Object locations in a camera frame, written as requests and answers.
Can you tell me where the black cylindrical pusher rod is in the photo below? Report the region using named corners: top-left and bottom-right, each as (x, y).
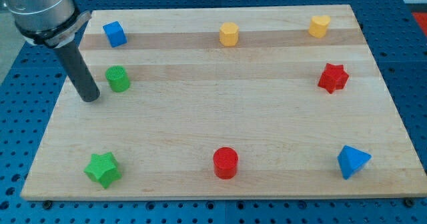
top-left (54, 41), bottom-right (100, 102)

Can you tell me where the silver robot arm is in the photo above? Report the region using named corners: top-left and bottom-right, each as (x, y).
top-left (4, 0), bottom-right (100, 102)

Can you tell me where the green cylinder block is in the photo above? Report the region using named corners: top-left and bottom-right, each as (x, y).
top-left (105, 65), bottom-right (131, 93)

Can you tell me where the blue cube block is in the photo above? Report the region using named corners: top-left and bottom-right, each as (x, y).
top-left (103, 21), bottom-right (127, 47)

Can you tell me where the green star block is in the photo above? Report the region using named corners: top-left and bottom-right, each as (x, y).
top-left (84, 152), bottom-right (122, 189)

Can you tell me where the yellow hexagon block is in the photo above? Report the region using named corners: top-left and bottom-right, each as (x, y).
top-left (220, 22), bottom-right (240, 47)

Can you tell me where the red cylinder block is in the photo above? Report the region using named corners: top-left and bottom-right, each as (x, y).
top-left (213, 147), bottom-right (239, 179)

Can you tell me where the wooden board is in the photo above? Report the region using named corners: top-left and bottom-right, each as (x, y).
top-left (21, 5), bottom-right (426, 201)

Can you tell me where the yellow heart block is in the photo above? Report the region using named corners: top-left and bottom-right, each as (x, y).
top-left (308, 15), bottom-right (331, 38)

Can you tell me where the red star block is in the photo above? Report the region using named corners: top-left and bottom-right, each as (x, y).
top-left (318, 63), bottom-right (349, 94)

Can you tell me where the blue triangle block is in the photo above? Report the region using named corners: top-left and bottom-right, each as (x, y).
top-left (337, 145), bottom-right (372, 179)

